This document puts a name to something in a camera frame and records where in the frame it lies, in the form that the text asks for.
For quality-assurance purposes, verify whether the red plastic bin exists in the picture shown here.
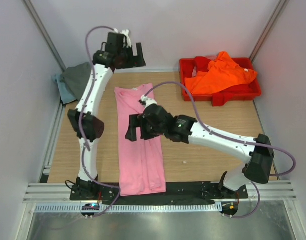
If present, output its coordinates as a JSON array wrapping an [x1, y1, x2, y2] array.
[[179, 58, 261, 107]]

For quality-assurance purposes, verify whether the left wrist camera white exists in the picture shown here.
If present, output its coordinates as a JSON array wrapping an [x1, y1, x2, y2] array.
[[113, 28, 132, 48]]

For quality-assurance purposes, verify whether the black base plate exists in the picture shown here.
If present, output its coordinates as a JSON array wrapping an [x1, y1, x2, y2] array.
[[69, 181, 248, 206]]

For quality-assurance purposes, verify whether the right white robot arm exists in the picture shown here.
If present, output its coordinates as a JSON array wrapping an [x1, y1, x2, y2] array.
[[125, 104, 274, 198]]

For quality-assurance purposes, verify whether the white slotted cable duct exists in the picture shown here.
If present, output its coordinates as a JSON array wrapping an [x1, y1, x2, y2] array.
[[34, 203, 222, 214]]

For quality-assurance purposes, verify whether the grey folded t-shirt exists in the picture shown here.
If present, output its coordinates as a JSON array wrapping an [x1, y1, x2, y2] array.
[[60, 62, 91, 101]]

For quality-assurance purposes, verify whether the orange t-shirt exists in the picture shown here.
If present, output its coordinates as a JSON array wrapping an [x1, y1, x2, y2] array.
[[184, 51, 257, 95]]

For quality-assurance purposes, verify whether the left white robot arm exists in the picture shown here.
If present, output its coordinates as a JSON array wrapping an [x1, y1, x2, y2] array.
[[67, 29, 146, 200]]

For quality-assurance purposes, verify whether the light blue folded t-shirt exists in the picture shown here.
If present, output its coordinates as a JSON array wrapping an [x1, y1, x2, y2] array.
[[51, 74, 77, 105]]

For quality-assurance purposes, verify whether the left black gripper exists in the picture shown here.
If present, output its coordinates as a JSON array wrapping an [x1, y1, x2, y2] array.
[[116, 42, 145, 70]]

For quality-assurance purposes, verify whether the pink t-shirt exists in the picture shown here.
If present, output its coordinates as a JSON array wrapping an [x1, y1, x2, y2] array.
[[114, 83, 166, 197]]

